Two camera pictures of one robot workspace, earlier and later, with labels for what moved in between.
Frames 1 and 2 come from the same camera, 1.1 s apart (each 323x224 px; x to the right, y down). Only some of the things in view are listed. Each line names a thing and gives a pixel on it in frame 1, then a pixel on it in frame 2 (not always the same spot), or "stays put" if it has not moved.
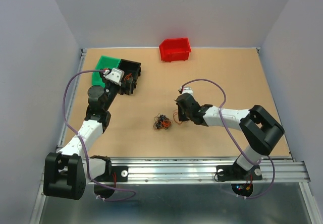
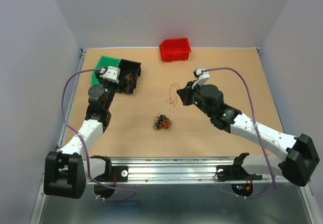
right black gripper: x=181 y=117 to x=185 y=93
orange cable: x=127 y=76 stays put
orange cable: x=173 y=115 to x=170 y=100
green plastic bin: x=104 y=62 stays put
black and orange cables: x=162 y=122 stays put
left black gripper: x=126 y=90 stays put
